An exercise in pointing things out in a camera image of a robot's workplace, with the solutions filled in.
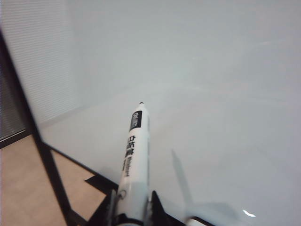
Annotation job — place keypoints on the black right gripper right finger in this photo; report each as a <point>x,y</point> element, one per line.
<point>160,212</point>

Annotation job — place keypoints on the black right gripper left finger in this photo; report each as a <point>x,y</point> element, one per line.
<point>114,207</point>

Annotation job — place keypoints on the white marker with black label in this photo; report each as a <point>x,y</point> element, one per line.
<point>136,153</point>

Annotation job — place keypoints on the white glass whiteboard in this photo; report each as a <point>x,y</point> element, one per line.
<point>200,70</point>

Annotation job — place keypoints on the grey horizontal window blind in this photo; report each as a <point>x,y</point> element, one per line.
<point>9,113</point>

